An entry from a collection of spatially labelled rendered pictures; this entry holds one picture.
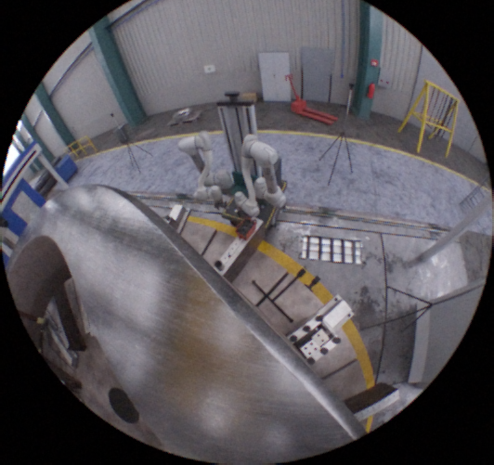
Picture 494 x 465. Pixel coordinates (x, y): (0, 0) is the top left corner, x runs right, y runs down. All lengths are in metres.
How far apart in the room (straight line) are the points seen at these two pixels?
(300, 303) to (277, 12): 7.57
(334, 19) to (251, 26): 2.80
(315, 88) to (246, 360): 7.27
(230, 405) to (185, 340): 0.23
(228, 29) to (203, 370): 7.63
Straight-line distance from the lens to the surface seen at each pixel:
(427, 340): 3.20
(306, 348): 1.47
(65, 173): 10.36
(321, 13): 7.24
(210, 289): 0.53
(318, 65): 7.09
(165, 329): 0.58
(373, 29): 6.47
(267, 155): 1.25
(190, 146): 1.66
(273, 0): 7.29
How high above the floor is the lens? 2.27
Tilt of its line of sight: 56 degrees down
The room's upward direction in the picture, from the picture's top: 14 degrees counter-clockwise
